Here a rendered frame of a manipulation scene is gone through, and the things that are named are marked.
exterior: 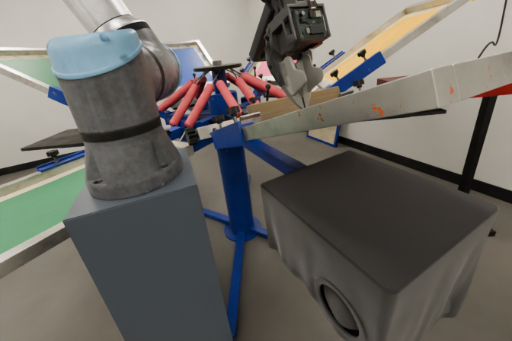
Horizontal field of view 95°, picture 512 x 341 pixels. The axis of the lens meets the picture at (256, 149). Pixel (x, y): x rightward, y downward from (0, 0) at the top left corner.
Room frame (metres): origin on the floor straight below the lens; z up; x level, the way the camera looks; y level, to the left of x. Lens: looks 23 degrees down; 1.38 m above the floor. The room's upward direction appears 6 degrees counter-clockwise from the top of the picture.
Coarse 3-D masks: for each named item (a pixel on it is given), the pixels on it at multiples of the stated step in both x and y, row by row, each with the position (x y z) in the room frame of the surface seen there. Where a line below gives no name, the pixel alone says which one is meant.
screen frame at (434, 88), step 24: (432, 72) 0.22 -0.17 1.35; (456, 72) 0.24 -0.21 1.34; (480, 72) 0.25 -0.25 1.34; (504, 72) 0.28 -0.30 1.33; (360, 96) 0.29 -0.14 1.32; (384, 96) 0.26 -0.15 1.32; (408, 96) 0.24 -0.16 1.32; (432, 96) 0.22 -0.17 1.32; (456, 96) 0.23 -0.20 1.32; (288, 120) 0.43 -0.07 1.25; (312, 120) 0.37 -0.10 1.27; (336, 120) 0.32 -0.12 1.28; (360, 120) 0.29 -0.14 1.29
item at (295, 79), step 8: (288, 56) 0.42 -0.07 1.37; (280, 64) 0.43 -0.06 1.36; (288, 64) 0.42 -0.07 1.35; (288, 72) 0.42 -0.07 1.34; (296, 72) 0.40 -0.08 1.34; (304, 72) 0.38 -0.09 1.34; (288, 80) 0.42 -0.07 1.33; (296, 80) 0.40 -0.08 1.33; (304, 80) 0.38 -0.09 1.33; (288, 88) 0.41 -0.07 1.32; (296, 88) 0.40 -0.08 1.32; (288, 96) 0.42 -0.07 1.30; (296, 96) 0.42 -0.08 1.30; (296, 104) 0.41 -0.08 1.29
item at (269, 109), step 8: (328, 88) 0.93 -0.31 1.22; (336, 88) 0.94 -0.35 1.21; (312, 96) 0.89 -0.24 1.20; (320, 96) 0.90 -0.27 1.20; (328, 96) 0.92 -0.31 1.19; (336, 96) 0.93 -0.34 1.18; (256, 104) 0.79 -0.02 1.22; (264, 104) 0.80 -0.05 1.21; (272, 104) 0.81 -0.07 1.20; (280, 104) 0.82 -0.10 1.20; (288, 104) 0.83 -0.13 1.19; (312, 104) 0.87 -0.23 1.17; (248, 112) 0.79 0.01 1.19; (264, 112) 0.79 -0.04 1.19; (272, 112) 0.80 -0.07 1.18; (280, 112) 0.81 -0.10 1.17; (288, 112) 0.82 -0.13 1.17; (264, 120) 0.77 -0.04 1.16
